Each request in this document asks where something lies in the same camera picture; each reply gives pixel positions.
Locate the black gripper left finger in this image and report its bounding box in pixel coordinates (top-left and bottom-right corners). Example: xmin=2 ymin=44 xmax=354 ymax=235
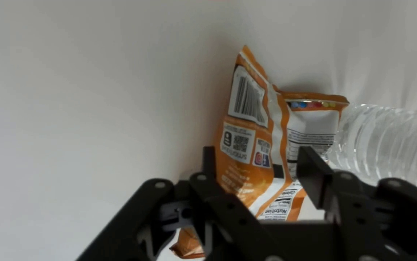
xmin=75 ymin=145 xmax=267 ymax=261

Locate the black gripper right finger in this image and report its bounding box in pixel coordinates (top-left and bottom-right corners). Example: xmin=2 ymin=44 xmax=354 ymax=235
xmin=296 ymin=145 xmax=417 ymax=261

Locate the orange snack packet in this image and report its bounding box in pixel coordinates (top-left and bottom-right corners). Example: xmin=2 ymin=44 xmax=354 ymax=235
xmin=168 ymin=44 xmax=351 ymax=260

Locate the clear plastic water bottle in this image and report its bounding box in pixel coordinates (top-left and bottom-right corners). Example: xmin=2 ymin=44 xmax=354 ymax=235
xmin=322 ymin=102 xmax=417 ymax=198

